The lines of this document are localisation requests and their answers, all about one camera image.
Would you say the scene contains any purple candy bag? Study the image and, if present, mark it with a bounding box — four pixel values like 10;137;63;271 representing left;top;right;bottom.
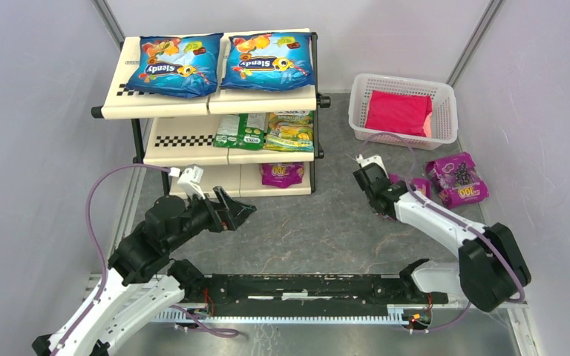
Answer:
260;162;304;188
425;152;490;209
388;173;432;199

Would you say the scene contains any blue Slendy candy bag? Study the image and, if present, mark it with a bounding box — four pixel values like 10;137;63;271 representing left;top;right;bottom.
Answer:
220;31;315;92

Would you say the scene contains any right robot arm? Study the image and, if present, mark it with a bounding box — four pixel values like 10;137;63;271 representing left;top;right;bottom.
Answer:
353;156;531;312

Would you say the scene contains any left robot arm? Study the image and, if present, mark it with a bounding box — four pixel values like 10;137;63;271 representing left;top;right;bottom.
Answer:
32;187;256;355

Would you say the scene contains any cream three-tier shelf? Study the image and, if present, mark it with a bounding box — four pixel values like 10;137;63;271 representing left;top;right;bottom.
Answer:
91;36;331;197

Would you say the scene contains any yellow green candy bag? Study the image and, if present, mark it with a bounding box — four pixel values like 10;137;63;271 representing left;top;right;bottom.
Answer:
263;111;314;152

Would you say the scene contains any pink bag in basket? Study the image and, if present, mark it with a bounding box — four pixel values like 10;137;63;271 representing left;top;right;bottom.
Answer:
364;90;433;137

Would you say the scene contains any white plastic basket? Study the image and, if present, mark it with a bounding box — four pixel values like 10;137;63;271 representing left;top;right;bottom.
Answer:
348;73;458;151

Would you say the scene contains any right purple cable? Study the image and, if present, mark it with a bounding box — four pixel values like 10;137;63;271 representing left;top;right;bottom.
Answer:
358;132;526;303

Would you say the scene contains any purple cable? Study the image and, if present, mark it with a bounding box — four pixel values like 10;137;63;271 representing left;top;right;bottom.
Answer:
358;132;526;303
48;163;173;356

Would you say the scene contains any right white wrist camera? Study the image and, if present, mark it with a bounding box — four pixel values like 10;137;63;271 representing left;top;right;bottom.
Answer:
356;154;387;174

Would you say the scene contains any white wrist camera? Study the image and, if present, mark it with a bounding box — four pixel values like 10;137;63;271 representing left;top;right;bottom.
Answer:
169;165;206;199
356;154;387;174

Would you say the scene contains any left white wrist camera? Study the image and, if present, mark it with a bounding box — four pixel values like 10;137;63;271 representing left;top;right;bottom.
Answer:
169;165;206;199

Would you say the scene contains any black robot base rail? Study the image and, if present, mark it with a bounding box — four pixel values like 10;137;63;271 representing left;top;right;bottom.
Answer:
137;272;448;330

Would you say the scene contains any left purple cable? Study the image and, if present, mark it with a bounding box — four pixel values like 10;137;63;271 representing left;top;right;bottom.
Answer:
48;163;173;356

